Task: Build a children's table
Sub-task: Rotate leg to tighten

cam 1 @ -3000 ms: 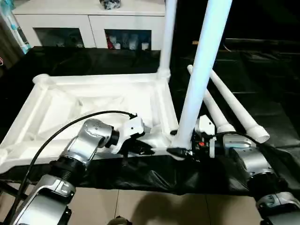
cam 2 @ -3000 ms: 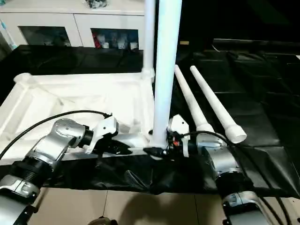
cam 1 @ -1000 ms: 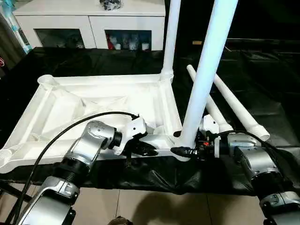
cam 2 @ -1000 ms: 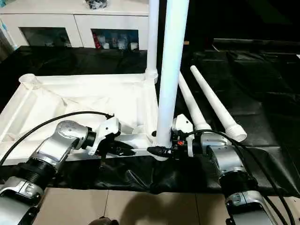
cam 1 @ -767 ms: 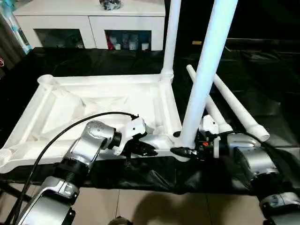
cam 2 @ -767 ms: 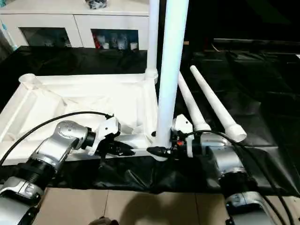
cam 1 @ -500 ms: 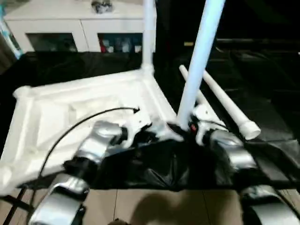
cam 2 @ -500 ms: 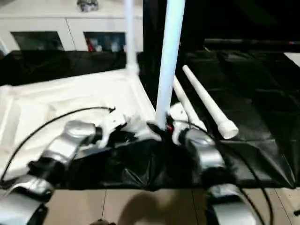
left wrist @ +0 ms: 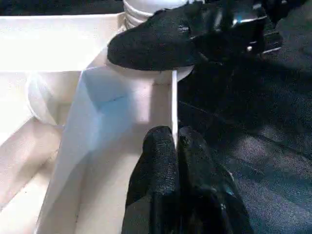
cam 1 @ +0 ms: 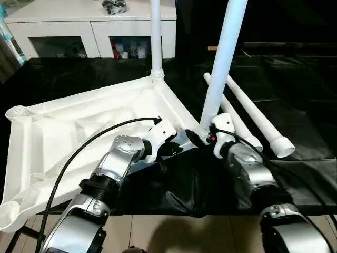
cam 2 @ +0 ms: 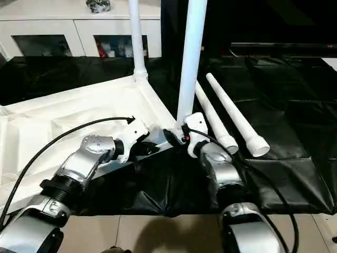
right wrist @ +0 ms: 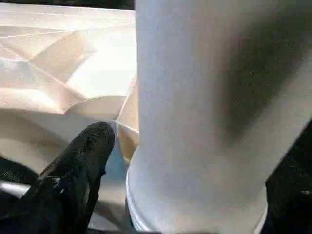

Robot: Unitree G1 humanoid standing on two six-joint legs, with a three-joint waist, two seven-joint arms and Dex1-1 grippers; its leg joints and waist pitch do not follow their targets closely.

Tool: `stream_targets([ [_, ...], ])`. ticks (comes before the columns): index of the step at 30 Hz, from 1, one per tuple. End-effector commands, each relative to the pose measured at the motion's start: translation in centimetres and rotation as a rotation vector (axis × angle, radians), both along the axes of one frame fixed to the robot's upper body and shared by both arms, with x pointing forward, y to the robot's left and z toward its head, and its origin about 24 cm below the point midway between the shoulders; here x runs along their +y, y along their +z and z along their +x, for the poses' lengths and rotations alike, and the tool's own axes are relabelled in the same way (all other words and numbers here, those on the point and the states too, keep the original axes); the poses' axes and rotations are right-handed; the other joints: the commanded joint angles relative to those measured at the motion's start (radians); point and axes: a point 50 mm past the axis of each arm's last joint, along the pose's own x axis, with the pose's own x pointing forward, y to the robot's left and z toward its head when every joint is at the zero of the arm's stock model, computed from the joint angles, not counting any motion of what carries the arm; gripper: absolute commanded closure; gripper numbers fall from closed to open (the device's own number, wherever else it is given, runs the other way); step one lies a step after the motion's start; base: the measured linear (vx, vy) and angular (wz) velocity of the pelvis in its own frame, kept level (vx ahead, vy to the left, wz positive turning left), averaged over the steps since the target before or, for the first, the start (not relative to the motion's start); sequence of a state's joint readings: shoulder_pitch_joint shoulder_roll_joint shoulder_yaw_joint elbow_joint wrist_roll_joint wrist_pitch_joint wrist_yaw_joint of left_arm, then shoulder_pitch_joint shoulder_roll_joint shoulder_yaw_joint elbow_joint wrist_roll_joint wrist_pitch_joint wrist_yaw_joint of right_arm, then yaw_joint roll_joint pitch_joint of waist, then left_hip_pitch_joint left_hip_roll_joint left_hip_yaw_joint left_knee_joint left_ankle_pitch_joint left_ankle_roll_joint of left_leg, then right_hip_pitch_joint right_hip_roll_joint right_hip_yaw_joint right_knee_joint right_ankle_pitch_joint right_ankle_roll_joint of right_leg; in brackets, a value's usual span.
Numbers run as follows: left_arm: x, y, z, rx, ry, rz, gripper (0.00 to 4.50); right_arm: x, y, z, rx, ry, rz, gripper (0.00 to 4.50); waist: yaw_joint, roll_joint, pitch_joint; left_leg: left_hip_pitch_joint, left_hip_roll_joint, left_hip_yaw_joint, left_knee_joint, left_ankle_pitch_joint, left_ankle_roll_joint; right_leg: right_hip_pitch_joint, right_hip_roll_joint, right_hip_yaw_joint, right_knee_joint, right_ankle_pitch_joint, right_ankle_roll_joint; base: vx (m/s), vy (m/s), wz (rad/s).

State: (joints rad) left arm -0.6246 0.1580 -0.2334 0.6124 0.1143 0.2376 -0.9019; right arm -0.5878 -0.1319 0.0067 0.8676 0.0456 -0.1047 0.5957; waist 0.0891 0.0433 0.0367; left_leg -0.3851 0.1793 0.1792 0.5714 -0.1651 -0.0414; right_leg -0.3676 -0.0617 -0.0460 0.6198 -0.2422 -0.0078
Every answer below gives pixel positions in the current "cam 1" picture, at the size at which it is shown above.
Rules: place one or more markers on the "pale blue translucent object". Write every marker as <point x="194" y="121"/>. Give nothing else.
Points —
<point x="11" y="37"/>

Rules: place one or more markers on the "white plastic table leg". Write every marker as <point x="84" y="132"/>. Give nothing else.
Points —
<point x="258" y="113"/>
<point x="226" y="52"/>
<point x="237" y="121"/>
<point x="156" y="37"/>

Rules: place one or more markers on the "white cabinet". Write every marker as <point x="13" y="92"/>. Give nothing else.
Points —
<point x="63" y="13"/>

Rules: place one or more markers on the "large black furniture piece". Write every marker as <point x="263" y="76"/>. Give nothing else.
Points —
<point x="284" y="21"/>

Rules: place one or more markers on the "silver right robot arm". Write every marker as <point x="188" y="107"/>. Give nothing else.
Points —
<point x="247" y="168"/>

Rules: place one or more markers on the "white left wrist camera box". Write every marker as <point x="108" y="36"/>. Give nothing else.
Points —
<point x="163" y="132"/>

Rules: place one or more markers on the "black robot left foot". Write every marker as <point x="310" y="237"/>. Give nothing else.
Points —
<point x="135" y="250"/>

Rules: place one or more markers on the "white plastic table top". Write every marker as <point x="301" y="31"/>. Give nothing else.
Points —
<point x="63" y="137"/>

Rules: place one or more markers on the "black mat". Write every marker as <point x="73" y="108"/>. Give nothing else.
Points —
<point x="179" y="184"/>

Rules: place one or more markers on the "dark glass bowl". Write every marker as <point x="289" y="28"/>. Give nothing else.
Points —
<point x="114" y="6"/>

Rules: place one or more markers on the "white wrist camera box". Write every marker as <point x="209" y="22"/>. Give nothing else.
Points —
<point x="224" y="124"/>
<point x="163" y="132"/>

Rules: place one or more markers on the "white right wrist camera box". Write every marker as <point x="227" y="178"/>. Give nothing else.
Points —
<point x="224" y="124"/>

